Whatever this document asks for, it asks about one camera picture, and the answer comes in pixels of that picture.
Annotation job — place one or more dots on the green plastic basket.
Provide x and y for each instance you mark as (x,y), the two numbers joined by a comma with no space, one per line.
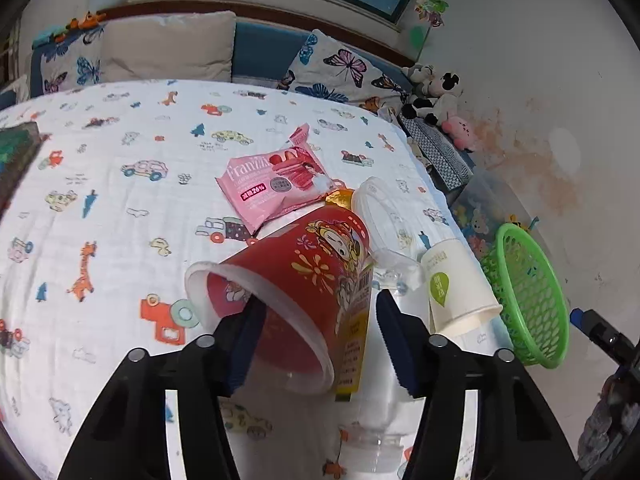
(542,310)

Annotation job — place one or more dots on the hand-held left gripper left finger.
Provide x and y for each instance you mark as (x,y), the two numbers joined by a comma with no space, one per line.
(245,347)

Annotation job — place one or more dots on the pink plush toy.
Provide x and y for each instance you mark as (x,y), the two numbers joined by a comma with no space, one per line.
(461,132)

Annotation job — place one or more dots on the blue striped cloth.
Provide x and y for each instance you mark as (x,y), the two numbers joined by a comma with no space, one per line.
(440,155)

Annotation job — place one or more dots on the yellow packet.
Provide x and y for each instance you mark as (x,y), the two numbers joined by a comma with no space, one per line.
(356,340)

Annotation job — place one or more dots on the large butterfly print pillow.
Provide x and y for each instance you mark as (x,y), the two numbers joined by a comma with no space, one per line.
(345,70)

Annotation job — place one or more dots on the pink snack packet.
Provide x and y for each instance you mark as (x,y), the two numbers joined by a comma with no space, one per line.
(270,185)

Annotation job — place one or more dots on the clear storage bin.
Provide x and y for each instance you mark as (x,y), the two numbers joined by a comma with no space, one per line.
(480,210)

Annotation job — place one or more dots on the orange toy animal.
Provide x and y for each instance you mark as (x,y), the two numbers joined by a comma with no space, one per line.
(86,21)

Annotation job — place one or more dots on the white paper cup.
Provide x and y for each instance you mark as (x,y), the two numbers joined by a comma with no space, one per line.
(450,305)

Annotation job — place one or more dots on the small butterfly print pillow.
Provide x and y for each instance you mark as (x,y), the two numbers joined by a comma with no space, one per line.
(70,65)

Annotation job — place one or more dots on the beige pillow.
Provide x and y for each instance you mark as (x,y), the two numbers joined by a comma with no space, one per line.
(170,45)

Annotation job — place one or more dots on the clear plastic cup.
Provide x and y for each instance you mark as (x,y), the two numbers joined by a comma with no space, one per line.
(377,452)
(380,220)

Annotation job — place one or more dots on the red printed cup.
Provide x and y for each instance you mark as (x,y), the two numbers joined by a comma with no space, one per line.
(310,280)

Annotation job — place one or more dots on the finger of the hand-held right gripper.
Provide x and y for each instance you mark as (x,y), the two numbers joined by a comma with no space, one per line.
(600,330)

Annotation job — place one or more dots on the white printed blanket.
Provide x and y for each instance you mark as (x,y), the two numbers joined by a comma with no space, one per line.
(125,210)

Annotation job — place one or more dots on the black and white cow plush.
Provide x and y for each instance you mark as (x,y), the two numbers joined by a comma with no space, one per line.
(430,95)

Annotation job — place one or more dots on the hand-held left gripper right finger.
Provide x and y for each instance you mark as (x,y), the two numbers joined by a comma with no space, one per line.
(397,347)

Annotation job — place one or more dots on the colourful pinwheel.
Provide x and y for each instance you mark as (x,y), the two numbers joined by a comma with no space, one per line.
(431,10)

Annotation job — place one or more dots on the blue and green toy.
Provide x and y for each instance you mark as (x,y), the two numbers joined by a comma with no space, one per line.
(50,34)

